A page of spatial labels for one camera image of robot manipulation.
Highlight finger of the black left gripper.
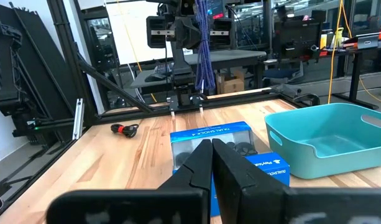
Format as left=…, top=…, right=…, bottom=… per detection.
left=193, top=18, right=202, bottom=49
left=174, top=15, right=194, bottom=49

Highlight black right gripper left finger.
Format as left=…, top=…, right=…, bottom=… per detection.
left=158, top=139, right=213, bottom=191

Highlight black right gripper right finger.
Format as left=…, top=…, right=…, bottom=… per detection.
left=212, top=139, right=287, bottom=224

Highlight blue braided USB-C cable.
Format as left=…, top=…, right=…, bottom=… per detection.
left=194, top=0, right=216, bottom=92

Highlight black cable with red tie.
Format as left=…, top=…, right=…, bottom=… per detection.
left=110, top=123, right=140, bottom=139

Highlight backlit computer keyboard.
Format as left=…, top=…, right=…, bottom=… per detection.
left=152, top=62, right=174, bottom=75

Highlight white board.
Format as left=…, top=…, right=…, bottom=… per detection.
left=105, top=0, right=178, bottom=65

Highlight grey standing desk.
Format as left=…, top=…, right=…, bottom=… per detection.
left=130, top=49, right=268, bottom=90

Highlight blue game controller box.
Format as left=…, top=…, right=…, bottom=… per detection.
left=170, top=121, right=291, bottom=217

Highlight black computer mouse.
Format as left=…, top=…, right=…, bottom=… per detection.
left=144, top=73, right=162, bottom=83

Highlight cardboard box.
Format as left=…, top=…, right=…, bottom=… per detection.
left=216, top=70, right=246, bottom=95

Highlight blue office chair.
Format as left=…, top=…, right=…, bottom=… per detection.
left=264, top=60, right=305, bottom=85

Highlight teal plastic bin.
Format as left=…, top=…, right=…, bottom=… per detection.
left=264, top=102, right=381, bottom=180

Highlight black computer equipment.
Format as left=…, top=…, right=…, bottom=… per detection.
left=273, top=9, right=323, bottom=60

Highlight black leaning panels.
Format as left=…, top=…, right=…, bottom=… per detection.
left=0, top=1, right=81, bottom=105

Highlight yellow bottle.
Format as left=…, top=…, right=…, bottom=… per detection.
left=334, top=27, right=345, bottom=48

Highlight black stand equipment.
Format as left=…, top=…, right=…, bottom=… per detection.
left=0, top=21, right=34, bottom=138

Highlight black legged desk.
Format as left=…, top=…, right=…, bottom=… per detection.
left=320, top=32, right=381, bottom=110

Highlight silver laptop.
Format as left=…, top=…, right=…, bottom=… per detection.
left=344, top=32, right=380, bottom=50

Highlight thin yellow cable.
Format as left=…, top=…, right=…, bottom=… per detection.
left=116, top=0, right=158, bottom=103

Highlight black aluminium table frame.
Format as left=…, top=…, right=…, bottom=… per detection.
left=0, top=0, right=321, bottom=222

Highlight silver aluminium bracket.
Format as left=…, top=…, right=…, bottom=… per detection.
left=71, top=98, right=85, bottom=141

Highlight black frame clamp handle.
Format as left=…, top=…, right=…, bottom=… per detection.
left=294, top=93, right=321, bottom=107

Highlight yellow extension cable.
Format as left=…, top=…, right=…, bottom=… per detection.
left=328, top=0, right=381, bottom=105

